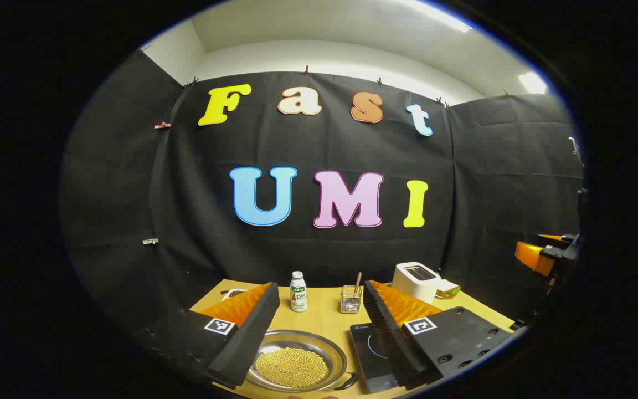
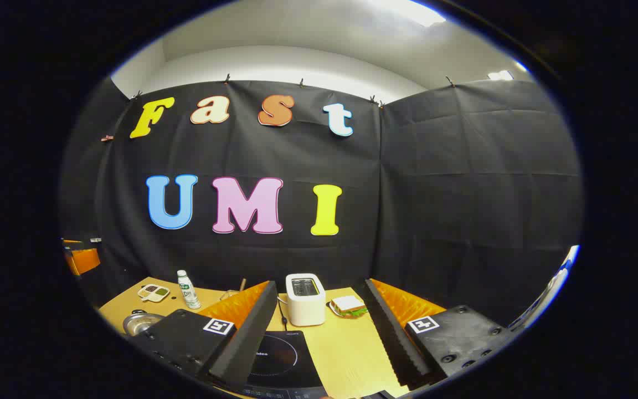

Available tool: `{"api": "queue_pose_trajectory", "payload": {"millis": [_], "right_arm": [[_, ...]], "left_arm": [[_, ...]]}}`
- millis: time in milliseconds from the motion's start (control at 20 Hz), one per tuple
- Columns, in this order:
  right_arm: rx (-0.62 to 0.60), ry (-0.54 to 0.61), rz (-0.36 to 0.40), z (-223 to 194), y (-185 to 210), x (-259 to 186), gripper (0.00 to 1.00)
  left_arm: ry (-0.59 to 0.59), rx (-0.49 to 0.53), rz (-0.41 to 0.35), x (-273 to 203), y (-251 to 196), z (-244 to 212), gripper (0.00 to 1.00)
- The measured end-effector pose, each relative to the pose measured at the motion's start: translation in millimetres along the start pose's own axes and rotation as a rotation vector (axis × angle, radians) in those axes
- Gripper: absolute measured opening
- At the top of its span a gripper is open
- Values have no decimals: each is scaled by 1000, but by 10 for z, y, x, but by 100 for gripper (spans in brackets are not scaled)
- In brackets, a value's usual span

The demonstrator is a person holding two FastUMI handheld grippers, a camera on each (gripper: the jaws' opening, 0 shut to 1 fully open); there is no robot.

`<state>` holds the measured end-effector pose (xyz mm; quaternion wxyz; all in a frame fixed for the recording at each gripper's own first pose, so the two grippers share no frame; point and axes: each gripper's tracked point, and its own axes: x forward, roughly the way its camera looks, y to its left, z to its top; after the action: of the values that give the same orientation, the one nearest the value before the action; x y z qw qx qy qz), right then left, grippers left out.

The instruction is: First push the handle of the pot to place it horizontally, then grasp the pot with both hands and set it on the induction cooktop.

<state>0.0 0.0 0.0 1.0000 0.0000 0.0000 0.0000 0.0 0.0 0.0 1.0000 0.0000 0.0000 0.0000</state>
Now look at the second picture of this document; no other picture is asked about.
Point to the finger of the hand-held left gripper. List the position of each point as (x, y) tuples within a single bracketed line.
[(83, 260)]

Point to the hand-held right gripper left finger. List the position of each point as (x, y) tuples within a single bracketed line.
[(247, 343)]

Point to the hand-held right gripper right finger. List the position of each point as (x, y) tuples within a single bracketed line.
[(394, 338)]

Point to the black induction cooktop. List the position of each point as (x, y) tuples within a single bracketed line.
[(291, 360)]

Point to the clear utensil holder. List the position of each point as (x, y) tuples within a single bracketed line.
[(230, 294)]

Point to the sandwich with lettuce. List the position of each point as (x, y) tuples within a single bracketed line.
[(348, 303)]

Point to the white toaster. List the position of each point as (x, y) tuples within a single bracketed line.
[(305, 310)]

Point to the white divided bean dish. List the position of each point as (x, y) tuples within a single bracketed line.
[(153, 292)]

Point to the white drink bottle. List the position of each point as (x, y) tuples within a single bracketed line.
[(189, 293)]

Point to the ceiling light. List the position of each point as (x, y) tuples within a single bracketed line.
[(500, 75)]

